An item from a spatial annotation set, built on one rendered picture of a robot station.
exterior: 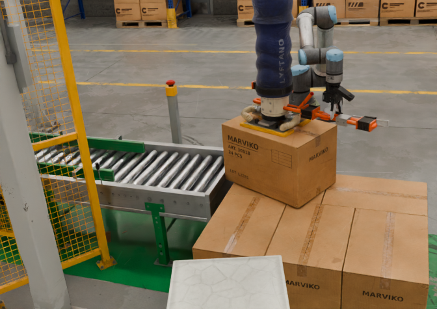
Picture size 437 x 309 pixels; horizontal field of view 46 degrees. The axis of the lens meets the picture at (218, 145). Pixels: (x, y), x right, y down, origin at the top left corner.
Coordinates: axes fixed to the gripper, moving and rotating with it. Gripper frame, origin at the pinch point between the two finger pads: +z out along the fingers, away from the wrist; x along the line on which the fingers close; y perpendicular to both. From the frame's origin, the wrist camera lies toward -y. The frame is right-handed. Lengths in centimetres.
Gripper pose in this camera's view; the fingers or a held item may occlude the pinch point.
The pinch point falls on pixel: (336, 116)
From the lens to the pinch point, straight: 301.4
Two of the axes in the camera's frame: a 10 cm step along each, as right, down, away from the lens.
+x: -6.5, 3.5, -6.7
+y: -7.6, -2.2, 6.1
